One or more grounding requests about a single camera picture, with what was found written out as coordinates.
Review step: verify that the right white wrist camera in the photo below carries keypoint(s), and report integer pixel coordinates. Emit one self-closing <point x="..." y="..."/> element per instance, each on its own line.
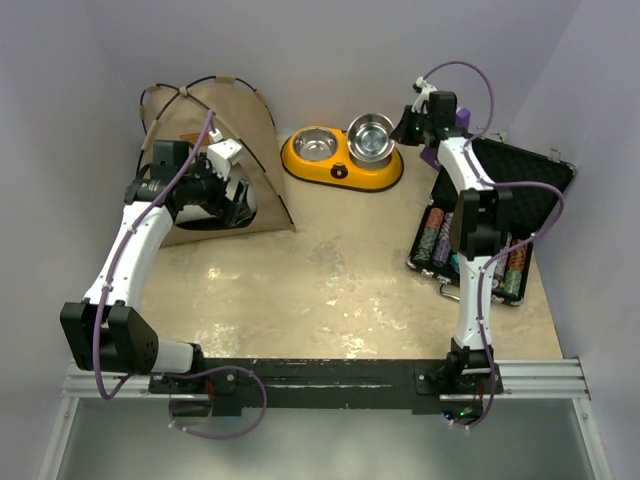
<point x="423" y="89"/>

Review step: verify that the steel bowl front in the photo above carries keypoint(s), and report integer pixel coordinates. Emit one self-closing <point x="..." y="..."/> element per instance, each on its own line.
<point x="368" y="137"/>

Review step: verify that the purple plastic piece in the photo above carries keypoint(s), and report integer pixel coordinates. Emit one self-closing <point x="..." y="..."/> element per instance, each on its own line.
<point x="429" y="154"/>

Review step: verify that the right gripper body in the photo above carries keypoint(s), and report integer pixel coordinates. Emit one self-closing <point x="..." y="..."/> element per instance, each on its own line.
<point x="421" y="124"/>

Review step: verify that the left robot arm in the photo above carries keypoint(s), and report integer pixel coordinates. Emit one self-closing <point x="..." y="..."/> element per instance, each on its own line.
<point x="105" y="330"/>

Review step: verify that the beige pet tent fabric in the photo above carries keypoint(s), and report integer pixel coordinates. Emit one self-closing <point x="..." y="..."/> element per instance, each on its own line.
<point x="225" y="150"/>

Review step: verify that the steel bowl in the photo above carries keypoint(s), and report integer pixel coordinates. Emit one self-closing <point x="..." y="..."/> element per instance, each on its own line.
<point x="368" y="137"/>
<point x="315" y="144"/>

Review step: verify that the case metal handle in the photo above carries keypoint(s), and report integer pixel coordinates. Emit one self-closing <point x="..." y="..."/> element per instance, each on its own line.
<point x="449" y="291"/>

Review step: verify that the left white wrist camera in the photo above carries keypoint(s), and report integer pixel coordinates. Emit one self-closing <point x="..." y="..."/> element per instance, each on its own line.
<point x="222" y="153"/>

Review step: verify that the black foam-lined case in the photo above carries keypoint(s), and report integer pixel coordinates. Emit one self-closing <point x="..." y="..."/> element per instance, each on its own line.
<point x="530" y="209"/>

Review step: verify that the yellow double bowl holder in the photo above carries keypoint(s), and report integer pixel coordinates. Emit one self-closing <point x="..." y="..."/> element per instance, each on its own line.
<point x="342" y="170"/>

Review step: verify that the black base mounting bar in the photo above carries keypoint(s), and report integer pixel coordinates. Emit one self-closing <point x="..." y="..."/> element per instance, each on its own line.
<point x="422" y="386"/>

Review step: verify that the poker chip stacks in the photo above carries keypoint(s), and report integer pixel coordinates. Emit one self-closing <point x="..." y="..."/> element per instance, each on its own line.
<point x="435" y="237"/>

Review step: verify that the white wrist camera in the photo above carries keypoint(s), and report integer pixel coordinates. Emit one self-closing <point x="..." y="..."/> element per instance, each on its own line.
<point x="423" y="89"/>
<point x="222" y="153"/>

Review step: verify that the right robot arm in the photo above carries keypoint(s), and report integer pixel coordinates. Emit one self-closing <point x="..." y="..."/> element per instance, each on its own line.
<point x="478" y="231"/>

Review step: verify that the aluminium rail frame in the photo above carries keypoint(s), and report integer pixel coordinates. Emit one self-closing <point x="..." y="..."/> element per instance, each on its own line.
<point x="539" y="427"/>

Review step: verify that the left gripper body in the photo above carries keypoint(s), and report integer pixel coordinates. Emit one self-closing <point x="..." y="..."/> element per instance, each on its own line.
<point x="207" y="190"/>

